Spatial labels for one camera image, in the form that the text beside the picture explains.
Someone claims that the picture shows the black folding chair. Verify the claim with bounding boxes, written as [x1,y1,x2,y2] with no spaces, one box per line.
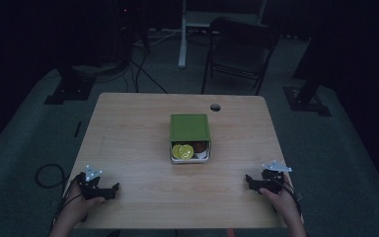
[200,17,281,97]

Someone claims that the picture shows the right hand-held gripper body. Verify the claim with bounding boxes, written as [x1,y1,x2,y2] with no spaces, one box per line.
[258,160,293,196]

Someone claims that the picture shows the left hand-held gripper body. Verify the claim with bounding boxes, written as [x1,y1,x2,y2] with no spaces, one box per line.
[75,164,109,201]

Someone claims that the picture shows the white desk frame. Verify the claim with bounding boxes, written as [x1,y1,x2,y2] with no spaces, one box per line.
[178,0,268,69]

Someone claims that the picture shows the green box sleeve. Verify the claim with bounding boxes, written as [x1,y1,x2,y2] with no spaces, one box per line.
[170,114,212,143]

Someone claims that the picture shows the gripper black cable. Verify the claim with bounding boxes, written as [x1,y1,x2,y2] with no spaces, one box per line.
[274,177,305,215]
[50,176,84,229]

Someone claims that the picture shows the brown foil capsule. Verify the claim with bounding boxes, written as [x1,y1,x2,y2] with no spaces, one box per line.
[191,141,208,154]

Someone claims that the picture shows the black floor cables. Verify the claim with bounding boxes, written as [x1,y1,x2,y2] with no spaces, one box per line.
[124,31,169,95]

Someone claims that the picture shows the person's right hand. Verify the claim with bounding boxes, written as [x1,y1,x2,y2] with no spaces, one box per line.
[260,175,303,225]

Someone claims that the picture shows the white box drawer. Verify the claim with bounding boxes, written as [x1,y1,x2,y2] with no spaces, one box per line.
[170,140,211,165]

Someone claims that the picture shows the person's left hand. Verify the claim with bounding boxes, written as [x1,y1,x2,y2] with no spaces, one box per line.
[58,183,107,226]

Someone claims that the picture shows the black cable loop on floor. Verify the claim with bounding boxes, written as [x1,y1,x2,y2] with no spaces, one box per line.
[34,163,67,190]

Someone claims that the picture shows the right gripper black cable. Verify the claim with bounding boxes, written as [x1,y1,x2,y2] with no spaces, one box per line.
[274,177,305,215]

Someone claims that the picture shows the black stand base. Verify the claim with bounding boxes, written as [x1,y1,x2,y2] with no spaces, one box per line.
[282,78,333,118]
[43,64,97,106]

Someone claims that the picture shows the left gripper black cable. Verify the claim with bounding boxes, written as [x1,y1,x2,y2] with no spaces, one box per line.
[50,176,84,229]

